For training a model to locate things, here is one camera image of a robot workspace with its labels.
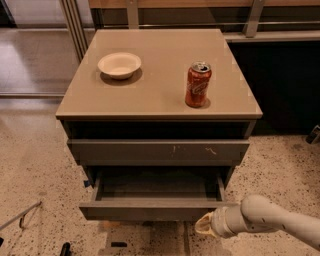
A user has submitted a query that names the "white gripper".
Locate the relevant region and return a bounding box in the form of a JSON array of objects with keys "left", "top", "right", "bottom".
[{"left": 195, "top": 205, "right": 247, "bottom": 238}]

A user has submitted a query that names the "grey drawer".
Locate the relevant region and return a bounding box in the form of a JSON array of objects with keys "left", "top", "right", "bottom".
[
  {"left": 79, "top": 170, "right": 234, "bottom": 222},
  {"left": 67, "top": 139, "right": 249, "bottom": 166}
]

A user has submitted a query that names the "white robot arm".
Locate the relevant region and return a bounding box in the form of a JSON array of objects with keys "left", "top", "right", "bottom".
[{"left": 195, "top": 195, "right": 320, "bottom": 250}]

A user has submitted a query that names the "grey drawer cabinet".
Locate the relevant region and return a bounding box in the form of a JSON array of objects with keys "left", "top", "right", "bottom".
[{"left": 56, "top": 29, "right": 262, "bottom": 182}]

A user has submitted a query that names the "grey top drawer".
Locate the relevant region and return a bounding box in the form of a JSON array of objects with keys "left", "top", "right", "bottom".
[{"left": 67, "top": 139, "right": 249, "bottom": 166}]

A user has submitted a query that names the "black object on floor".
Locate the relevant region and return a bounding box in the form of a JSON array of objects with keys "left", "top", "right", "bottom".
[{"left": 60, "top": 242, "right": 71, "bottom": 256}]

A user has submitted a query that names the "black object at right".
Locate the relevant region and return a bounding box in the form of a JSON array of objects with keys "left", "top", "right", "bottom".
[{"left": 306, "top": 125, "right": 320, "bottom": 144}]

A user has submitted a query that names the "red soda can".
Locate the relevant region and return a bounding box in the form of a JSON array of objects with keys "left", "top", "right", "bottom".
[{"left": 185, "top": 61, "right": 212, "bottom": 108}]

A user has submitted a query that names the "white paper bowl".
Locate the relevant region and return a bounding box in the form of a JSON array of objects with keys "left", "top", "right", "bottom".
[{"left": 98, "top": 52, "right": 141, "bottom": 80}]

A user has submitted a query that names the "metal rod on floor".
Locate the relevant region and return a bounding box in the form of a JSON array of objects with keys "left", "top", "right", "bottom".
[{"left": 0, "top": 201, "right": 42, "bottom": 231}]

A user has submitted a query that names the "metal railing frame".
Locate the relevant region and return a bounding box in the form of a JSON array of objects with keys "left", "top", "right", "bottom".
[{"left": 58, "top": 0, "right": 320, "bottom": 58}]

